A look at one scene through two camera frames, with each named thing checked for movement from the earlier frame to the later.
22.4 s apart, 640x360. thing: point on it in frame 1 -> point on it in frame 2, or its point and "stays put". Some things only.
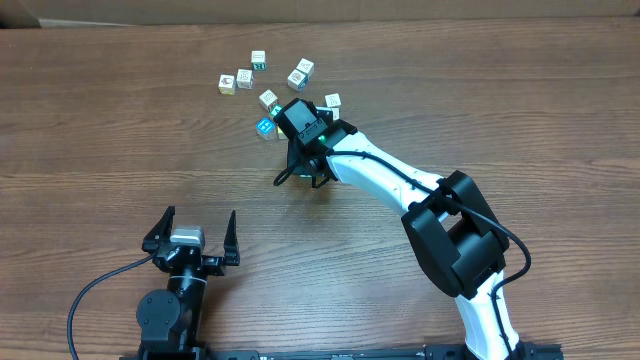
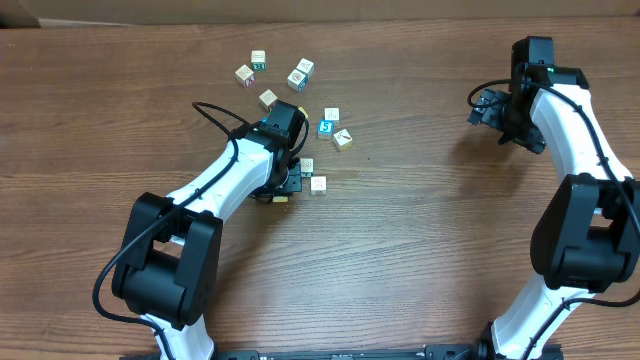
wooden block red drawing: [333, 100] -> [318, 186]
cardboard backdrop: [78, 13] stays put
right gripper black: [323, 114] -> [489, 106]
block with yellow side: [226, 84] -> [280, 199]
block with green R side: [258, 60] stays put
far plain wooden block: [306, 67] stays put
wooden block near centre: [266, 99] stays put
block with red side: [245, 78] stays put
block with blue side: [297, 80] stays put
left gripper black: [189, 258] -> [282, 189]
